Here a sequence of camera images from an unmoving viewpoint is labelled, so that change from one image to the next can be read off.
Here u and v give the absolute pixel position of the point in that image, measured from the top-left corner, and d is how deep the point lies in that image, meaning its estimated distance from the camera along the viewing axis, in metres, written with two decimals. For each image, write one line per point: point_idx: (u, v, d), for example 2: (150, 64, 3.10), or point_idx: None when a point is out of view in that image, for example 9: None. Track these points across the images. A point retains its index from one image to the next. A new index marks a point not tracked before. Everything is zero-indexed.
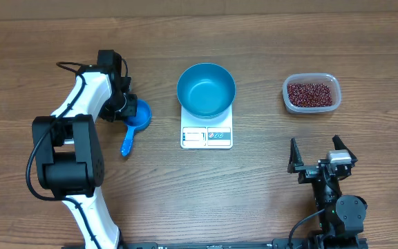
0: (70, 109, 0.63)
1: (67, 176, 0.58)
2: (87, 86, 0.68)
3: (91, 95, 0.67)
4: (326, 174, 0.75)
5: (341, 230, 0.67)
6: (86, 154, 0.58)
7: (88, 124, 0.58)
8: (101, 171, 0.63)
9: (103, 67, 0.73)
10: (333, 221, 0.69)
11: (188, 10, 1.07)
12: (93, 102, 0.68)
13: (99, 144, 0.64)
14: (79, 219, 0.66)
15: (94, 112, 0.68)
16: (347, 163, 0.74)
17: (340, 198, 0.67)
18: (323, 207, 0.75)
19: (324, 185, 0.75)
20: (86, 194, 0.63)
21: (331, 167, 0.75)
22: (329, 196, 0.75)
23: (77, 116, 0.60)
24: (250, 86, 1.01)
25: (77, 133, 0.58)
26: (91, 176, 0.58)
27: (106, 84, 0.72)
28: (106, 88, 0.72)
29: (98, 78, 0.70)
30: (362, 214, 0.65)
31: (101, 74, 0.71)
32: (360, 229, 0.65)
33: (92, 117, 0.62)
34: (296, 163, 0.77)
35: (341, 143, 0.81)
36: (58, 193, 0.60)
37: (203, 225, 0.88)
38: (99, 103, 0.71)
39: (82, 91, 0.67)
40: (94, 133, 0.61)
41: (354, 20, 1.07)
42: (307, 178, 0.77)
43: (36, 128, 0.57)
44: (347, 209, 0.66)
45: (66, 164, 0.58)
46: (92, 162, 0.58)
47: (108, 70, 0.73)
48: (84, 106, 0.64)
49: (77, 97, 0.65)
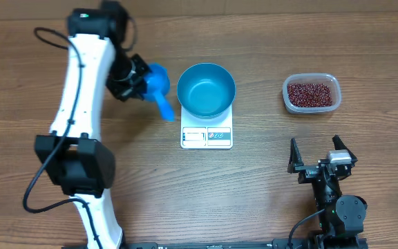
0: (72, 124, 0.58)
1: (77, 181, 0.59)
2: (85, 66, 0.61)
3: (92, 86, 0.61)
4: (327, 174, 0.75)
5: (341, 230, 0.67)
6: (95, 172, 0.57)
7: (94, 153, 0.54)
8: (111, 171, 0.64)
9: (101, 23, 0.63)
10: (333, 220, 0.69)
11: (189, 10, 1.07)
12: (97, 85, 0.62)
13: (108, 149, 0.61)
14: (86, 219, 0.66)
15: (101, 91, 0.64)
16: (347, 163, 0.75)
17: (340, 198, 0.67)
18: (323, 207, 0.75)
19: (324, 185, 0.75)
20: (95, 194, 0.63)
21: (331, 167, 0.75)
22: (329, 196, 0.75)
23: (82, 146, 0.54)
24: (251, 86, 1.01)
25: (81, 158, 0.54)
26: (101, 186, 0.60)
27: (107, 50, 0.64)
28: (108, 53, 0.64)
29: (97, 50, 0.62)
30: (362, 214, 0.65)
31: (100, 41, 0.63)
32: (360, 229, 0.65)
33: (99, 141, 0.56)
34: (296, 163, 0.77)
35: (340, 143, 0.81)
36: (68, 191, 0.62)
37: (203, 225, 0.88)
38: (106, 73, 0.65)
39: (81, 79, 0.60)
40: (101, 149, 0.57)
41: (354, 20, 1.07)
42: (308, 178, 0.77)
43: (41, 150, 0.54)
44: (348, 209, 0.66)
45: (75, 176, 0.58)
46: (101, 180, 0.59)
47: (106, 32, 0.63)
48: (87, 113, 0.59)
49: (76, 100, 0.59)
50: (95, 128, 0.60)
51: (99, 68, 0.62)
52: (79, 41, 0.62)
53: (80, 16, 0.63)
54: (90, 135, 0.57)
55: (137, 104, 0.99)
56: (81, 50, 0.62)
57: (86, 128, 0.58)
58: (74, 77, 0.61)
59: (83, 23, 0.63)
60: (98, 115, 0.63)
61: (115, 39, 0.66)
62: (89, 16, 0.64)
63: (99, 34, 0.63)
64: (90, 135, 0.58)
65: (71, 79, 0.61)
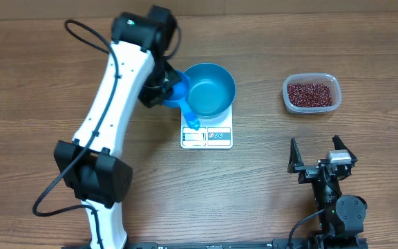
0: (96, 136, 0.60)
1: (90, 189, 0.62)
2: (121, 78, 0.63)
3: (123, 101, 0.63)
4: (327, 174, 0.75)
5: (341, 230, 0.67)
6: (109, 187, 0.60)
7: (111, 171, 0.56)
8: (125, 187, 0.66)
9: (146, 33, 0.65)
10: (334, 220, 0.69)
11: (189, 10, 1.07)
12: (128, 99, 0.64)
13: (126, 167, 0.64)
14: (93, 225, 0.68)
15: (130, 105, 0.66)
16: (347, 163, 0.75)
17: (340, 198, 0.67)
18: (323, 207, 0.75)
19: (324, 185, 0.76)
20: (105, 205, 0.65)
21: (331, 167, 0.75)
22: (329, 196, 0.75)
23: (101, 162, 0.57)
24: (251, 86, 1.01)
25: (98, 172, 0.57)
26: (112, 200, 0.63)
27: (146, 65, 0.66)
28: (146, 67, 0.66)
29: (136, 63, 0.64)
30: (362, 214, 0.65)
31: (141, 52, 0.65)
32: (360, 229, 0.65)
33: (117, 160, 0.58)
34: (296, 163, 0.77)
35: (339, 143, 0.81)
36: (80, 195, 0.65)
37: (203, 225, 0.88)
38: (138, 87, 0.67)
39: (115, 90, 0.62)
40: (119, 167, 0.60)
41: (354, 21, 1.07)
42: (308, 178, 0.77)
43: (63, 156, 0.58)
44: (347, 209, 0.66)
45: (89, 186, 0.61)
46: (113, 194, 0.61)
47: (149, 45, 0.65)
48: (112, 128, 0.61)
49: (105, 112, 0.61)
50: (117, 143, 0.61)
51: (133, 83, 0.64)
52: (120, 52, 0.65)
53: (126, 23, 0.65)
54: (110, 152, 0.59)
55: (137, 104, 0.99)
56: (120, 61, 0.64)
57: (108, 143, 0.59)
58: (109, 88, 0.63)
59: (128, 30, 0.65)
60: (123, 129, 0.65)
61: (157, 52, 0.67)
62: (135, 24, 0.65)
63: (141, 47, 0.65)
64: (111, 151, 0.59)
65: (105, 89, 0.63)
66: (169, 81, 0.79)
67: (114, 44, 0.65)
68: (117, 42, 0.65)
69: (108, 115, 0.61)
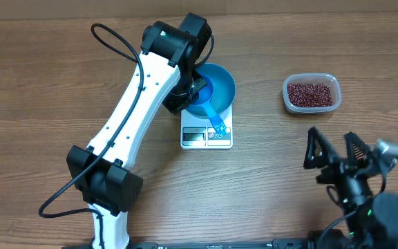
0: (110, 146, 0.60)
1: (97, 196, 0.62)
2: (144, 90, 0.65)
3: (144, 112, 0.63)
4: (372, 167, 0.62)
5: (381, 238, 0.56)
6: (117, 198, 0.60)
7: (121, 183, 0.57)
8: (134, 197, 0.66)
9: (177, 46, 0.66)
10: (370, 226, 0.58)
11: (189, 10, 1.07)
12: (149, 113, 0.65)
13: (138, 178, 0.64)
14: (97, 229, 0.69)
15: (150, 117, 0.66)
16: (395, 155, 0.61)
17: (378, 197, 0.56)
18: (354, 209, 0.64)
19: (352, 185, 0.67)
20: (112, 213, 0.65)
21: (385, 159, 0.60)
22: (358, 196, 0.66)
23: (113, 173, 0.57)
24: (251, 86, 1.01)
25: (108, 182, 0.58)
26: (119, 209, 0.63)
27: (171, 79, 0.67)
28: (173, 80, 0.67)
29: (161, 77, 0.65)
30: None
31: (169, 66, 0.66)
32: None
33: (129, 173, 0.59)
34: (330, 153, 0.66)
35: (358, 139, 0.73)
36: (88, 199, 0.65)
37: (204, 225, 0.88)
38: (162, 100, 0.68)
39: (137, 102, 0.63)
40: (130, 180, 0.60)
41: (354, 20, 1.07)
42: (340, 173, 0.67)
43: (75, 163, 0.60)
44: (390, 209, 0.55)
45: (97, 194, 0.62)
46: (121, 205, 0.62)
47: (178, 59, 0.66)
48: (129, 140, 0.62)
49: (123, 124, 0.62)
50: (131, 155, 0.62)
51: (157, 95, 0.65)
52: (146, 64, 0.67)
53: (159, 34, 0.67)
54: (123, 164, 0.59)
55: None
56: (146, 72, 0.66)
57: (121, 155, 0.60)
58: (131, 97, 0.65)
59: (159, 41, 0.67)
60: (139, 140, 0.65)
61: (185, 64, 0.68)
62: (167, 36, 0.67)
63: (170, 61, 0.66)
64: (124, 164, 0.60)
65: (126, 99, 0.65)
66: (195, 87, 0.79)
67: (143, 54, 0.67)
68: (147, 52, 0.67)
69: (125, 128, 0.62)
